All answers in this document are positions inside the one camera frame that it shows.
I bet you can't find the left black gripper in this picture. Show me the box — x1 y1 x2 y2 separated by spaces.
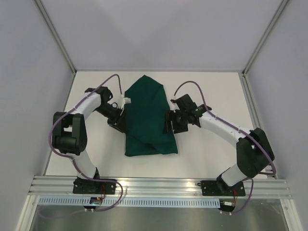
95 104 128 134

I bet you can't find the green surgical drape cloth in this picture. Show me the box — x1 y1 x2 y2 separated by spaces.
125 75 178 157

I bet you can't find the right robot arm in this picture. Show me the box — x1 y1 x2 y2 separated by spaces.
163 94 275 195

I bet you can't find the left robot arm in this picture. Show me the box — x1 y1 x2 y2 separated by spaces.
50 87 127 193

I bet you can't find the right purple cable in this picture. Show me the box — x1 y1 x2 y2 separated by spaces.
173 81 277 216

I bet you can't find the purple cable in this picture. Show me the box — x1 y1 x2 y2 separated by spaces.
49 74 126 214
173 81 277 216

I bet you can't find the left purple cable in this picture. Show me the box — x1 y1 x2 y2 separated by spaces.
49 74 126 214

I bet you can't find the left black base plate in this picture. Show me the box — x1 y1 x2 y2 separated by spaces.
73 178 116 195

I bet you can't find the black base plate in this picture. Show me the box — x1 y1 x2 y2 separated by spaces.
197 180 246 196
73 178 116 195

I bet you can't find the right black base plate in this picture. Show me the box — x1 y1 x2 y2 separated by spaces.
197 180 246 196

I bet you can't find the slotted cable duct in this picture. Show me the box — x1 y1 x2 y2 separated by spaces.
38 196 220 208

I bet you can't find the aluminium front rail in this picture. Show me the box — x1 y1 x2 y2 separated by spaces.
28 176 292 199

